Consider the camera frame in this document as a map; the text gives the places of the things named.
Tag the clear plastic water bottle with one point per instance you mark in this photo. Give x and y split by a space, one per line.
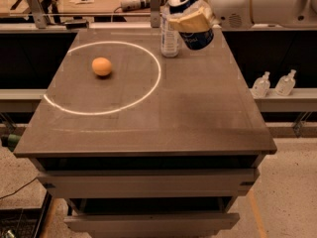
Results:
169 42

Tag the black floor crate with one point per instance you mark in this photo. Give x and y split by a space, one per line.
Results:
24 222

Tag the orange ball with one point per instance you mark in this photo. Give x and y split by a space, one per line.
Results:
102 66

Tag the left metal bracket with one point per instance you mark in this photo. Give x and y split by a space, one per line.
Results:
38 13

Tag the metal bracket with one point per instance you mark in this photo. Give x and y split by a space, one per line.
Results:
38 13
155 13

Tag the middle metal bracket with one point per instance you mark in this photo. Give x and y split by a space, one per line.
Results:
155 13

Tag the small clear bottle right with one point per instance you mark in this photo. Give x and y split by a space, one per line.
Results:
286 84

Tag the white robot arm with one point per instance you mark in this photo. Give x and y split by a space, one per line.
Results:
297 14

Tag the blue pepsi can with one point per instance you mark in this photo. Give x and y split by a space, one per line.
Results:
194 41

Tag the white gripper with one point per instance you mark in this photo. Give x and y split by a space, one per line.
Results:
229 4

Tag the grey table with drawers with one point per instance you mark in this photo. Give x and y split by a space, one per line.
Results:
158 148

